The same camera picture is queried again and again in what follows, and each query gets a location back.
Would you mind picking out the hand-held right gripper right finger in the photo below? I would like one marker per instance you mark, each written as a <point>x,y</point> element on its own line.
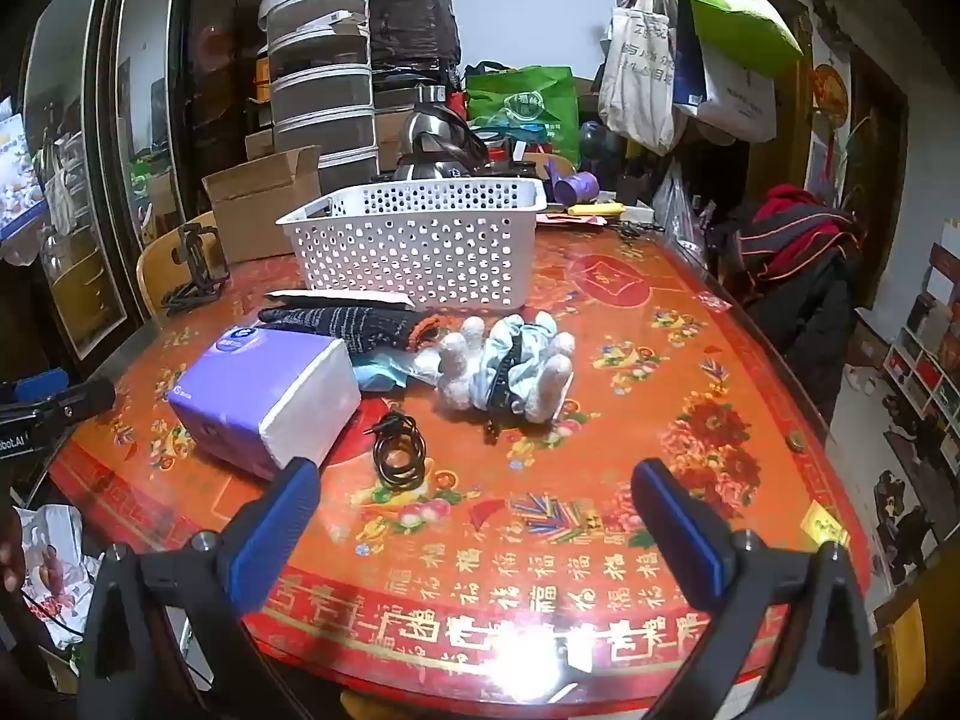
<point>682,532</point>

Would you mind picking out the red black striped garment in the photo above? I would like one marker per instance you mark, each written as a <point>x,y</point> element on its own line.
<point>787,232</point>

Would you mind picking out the white cube shelf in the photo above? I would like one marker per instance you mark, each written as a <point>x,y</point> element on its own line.
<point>922,367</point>

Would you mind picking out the white paper bag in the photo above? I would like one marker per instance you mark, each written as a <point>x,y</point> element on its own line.
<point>739,97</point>

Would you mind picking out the canvas tote bag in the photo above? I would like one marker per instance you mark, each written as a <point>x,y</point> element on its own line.
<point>637,75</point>

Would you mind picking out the white blue work glove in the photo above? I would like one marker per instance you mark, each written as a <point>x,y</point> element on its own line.
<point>540,382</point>

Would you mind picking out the clear plastic bag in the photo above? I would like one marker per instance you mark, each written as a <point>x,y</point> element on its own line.
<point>675,199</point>

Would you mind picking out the black plastic bundle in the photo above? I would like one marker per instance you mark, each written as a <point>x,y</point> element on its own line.
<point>412,22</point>

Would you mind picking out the mirrored cabinet door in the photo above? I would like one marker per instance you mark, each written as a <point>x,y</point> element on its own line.
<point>146,90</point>
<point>67,165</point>

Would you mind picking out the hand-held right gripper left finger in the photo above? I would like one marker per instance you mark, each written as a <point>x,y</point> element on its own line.
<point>277,532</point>

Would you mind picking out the yellow cloth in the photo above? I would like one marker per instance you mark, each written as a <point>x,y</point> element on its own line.
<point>596,208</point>

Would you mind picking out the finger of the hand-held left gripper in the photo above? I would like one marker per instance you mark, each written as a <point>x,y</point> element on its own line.
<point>86,397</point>
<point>39,384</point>

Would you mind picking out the green shopping bag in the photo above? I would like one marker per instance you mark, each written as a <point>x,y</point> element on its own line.
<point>525,105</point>

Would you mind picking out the black metal bracket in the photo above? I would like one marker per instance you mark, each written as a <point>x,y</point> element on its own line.
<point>187,244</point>

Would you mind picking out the black jacket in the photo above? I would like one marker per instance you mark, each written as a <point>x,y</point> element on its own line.
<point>802,330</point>

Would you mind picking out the navy blue bag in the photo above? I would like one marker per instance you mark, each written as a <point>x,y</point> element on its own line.
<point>686,67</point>

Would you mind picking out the purple tissue pack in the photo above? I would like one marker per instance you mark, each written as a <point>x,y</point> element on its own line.
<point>255,397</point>

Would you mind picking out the closed cardboard box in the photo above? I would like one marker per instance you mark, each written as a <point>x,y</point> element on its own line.
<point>394,139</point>

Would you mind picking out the lime green bag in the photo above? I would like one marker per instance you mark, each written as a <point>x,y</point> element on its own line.
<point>735,15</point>

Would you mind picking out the red wall hanging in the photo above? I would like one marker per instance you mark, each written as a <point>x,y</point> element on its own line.
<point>829,90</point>

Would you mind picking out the white perforated plastic basket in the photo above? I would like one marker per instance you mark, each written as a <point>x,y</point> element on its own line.
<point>420,255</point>

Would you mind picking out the person's left forearm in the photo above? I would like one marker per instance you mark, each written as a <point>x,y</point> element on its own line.
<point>9,551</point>

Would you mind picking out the open cardboard box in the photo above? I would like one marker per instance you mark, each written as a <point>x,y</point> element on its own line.
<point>255,217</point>

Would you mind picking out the light blue face mask pack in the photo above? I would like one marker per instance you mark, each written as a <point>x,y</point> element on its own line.
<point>382,373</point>

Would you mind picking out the white paper envelope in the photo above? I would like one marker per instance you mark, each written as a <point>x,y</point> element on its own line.
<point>337,297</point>

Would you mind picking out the grey stacked storage container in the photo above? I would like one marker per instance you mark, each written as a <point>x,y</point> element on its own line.
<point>322,90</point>

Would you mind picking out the dark knit glove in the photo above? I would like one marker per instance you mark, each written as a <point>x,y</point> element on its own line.
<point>337,324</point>

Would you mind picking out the small cardboard box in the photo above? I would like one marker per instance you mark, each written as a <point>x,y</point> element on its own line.
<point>259,144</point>

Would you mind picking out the white plastic bag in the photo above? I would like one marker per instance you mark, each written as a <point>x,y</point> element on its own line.
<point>52,540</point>

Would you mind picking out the purple cup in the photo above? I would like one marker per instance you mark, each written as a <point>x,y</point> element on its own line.
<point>577,186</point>

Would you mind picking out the blue printed box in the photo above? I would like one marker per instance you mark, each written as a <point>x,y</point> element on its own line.
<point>19,165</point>

